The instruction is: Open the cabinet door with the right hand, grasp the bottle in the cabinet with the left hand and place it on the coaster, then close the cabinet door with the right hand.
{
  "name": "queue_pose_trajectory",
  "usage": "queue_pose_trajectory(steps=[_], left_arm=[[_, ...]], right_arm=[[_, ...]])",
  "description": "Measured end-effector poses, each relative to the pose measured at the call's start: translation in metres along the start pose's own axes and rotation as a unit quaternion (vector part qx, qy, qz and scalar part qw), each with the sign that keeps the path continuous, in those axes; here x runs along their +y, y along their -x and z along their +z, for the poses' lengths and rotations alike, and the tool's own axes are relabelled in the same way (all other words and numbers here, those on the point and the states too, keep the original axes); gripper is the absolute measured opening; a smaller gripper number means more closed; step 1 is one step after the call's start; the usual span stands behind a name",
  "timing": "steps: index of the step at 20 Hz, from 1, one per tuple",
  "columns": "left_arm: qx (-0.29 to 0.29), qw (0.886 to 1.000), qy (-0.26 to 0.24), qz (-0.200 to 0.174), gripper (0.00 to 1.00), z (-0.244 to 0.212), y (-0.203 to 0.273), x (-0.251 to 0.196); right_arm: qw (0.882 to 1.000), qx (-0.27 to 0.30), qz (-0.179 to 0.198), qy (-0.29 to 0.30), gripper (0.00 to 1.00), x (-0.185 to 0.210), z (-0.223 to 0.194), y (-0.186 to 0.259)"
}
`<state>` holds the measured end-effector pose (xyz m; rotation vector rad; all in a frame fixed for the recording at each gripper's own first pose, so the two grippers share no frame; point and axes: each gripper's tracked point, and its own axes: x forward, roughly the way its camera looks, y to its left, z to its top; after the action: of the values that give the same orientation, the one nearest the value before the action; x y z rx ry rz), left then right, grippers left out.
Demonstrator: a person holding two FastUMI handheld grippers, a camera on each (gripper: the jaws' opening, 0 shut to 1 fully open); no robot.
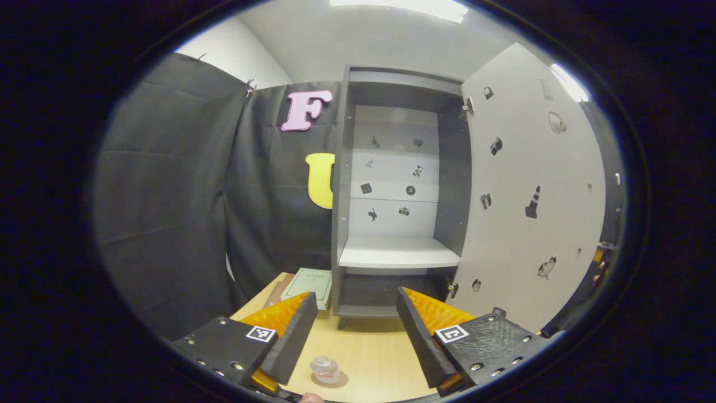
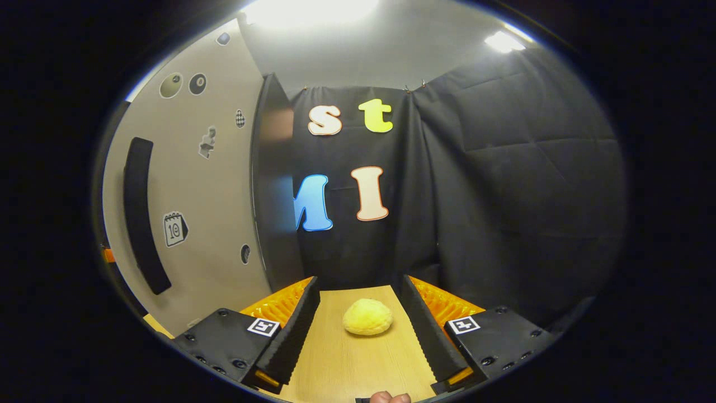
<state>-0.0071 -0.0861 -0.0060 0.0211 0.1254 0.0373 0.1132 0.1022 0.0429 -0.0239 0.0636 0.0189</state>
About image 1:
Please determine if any long ceiling light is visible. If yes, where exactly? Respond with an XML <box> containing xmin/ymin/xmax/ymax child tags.
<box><xmin>330</xmin><ymin>0</ymin><xmax>469</xmax><ymax>24</ymax></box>

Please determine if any grey cabinet shelf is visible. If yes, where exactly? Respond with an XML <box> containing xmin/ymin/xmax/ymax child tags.
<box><xmin>338</xmin><ymin>235</ymin><xmax>461</xmax><ymax>270</ymax></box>

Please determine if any black backdrop cloth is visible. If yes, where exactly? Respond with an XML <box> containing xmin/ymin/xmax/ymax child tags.
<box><xmin>92</xmin><ymin>53</ymin><xmax>626</xmax><ymax>339</ymax></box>

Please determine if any brown book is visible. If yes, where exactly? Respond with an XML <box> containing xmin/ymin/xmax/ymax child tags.
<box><xmin>263</xmin><ymin>273</ymin><xmax>294</xmax><ymax>307</ymax></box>

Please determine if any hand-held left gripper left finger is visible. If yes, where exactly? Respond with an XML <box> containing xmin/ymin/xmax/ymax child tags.
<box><xmin>168</xmin><ymin>290</ymin><xmax>318</xmax><ymax>392</ymax></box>

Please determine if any small ceiling light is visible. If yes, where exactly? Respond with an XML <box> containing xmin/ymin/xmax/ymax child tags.
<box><xmin>550</xmin><ymin>63</ymin><xmax>590</xmax><ymax>103</ymax></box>

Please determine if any small clear glass bottle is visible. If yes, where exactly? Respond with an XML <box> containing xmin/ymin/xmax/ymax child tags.
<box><xmin>309</xmin><ymin>354</ymin><xmax>341</xmax><ymax>385</ymax></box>

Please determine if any green book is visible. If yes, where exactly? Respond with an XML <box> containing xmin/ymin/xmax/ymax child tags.
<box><xmin>281</xmin><ymin>268</ymin><xmax>333</xmax><ymax>310</ymax></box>

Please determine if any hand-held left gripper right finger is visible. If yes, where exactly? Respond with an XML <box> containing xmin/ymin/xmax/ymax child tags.
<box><xmin>396</xmin><ymin>287</ymin><xmax>566</xmax><ymax>395</ymax></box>

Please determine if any brown round coaster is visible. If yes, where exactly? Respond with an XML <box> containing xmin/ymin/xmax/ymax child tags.
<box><xmin>310</xmin><ymin>369</ymin><xmax>349</xmax><ymax>389</ymax></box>

